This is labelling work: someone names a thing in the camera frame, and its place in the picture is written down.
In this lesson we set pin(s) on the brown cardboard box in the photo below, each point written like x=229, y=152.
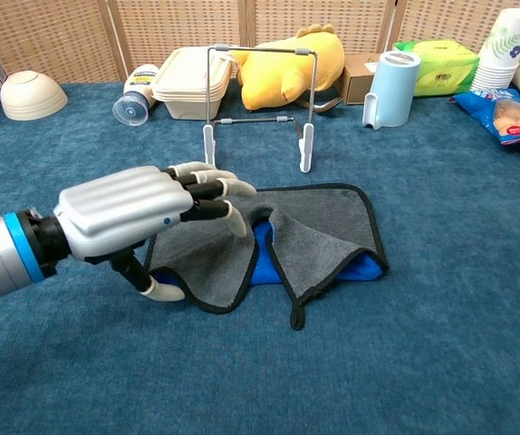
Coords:
x=355, y=84

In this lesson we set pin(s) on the beige lidded lunch box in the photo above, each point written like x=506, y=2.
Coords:
x=183, y=86

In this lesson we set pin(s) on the blue cookie snack bag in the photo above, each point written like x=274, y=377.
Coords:
x=500, y=113

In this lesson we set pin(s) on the stack of paper cups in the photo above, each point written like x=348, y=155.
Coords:
x=500, y=50

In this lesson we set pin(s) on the beige upturned bowl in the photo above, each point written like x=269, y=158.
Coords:
x=31, y=97

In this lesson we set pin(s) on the woven folding screen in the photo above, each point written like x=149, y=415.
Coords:
x=174, y=27

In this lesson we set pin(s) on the teal table cloth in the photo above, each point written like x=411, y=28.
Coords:
x=445, y=272

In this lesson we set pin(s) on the light blue cylinder holder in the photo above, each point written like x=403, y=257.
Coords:
x=396, y=90

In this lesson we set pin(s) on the blue and grey cloth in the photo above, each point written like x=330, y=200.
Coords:
x=323, y=217

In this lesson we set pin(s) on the green tissue pack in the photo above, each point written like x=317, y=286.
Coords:
x=445, y=68

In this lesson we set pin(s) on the mayonnaise squeeze bottle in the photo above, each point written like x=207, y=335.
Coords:
x=131, y=109

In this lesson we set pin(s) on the yellow plush toy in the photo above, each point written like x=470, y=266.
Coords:
x=278, y=72

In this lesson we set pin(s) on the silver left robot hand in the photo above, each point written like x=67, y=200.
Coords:
x=119, y=208

